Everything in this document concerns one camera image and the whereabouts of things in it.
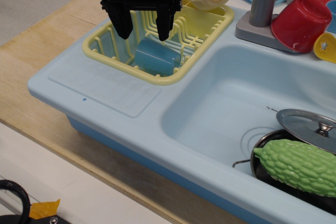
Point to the blue plastic cup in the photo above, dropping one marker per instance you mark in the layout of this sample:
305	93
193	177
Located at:
155	58

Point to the red plastic cup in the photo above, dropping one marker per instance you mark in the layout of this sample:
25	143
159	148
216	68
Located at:
299	25

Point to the yellow dish rack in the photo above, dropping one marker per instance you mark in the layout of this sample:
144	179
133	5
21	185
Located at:
194	31

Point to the grey toy faucet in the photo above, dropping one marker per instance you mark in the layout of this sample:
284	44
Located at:
255	25

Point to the light blue toy sink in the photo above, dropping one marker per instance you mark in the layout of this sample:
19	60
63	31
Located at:
199	131

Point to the yellow star scoop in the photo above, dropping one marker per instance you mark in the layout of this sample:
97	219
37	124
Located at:
324	47

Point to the steel pot lid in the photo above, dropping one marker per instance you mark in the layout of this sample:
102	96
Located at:
311	128

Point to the green bitter gourd toy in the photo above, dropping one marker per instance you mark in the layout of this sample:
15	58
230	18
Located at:
299	165

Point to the yellow tape piece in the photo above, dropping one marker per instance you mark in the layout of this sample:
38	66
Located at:
41	210

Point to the black device base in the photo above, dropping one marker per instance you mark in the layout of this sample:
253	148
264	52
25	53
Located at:
14	219

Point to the steel pot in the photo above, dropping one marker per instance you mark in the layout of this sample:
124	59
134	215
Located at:
325	203

